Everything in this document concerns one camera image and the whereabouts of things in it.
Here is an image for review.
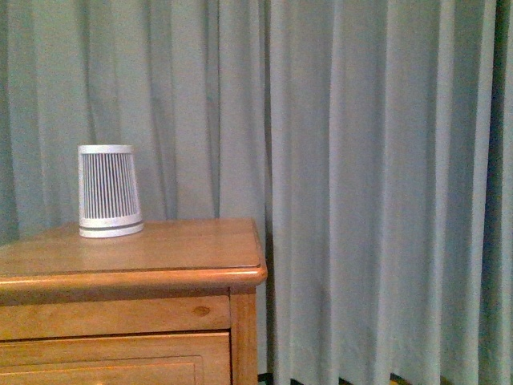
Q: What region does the wooden nightstand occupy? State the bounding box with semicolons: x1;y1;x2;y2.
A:
1;219;267;384

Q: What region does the grey-green pleated curtain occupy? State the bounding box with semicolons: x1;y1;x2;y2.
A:
1;1;512;384

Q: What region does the white slatted air purifier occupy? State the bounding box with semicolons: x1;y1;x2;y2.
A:
78;144;143;238

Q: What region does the wooden top drawer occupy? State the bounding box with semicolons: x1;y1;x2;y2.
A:
1;332;232;384

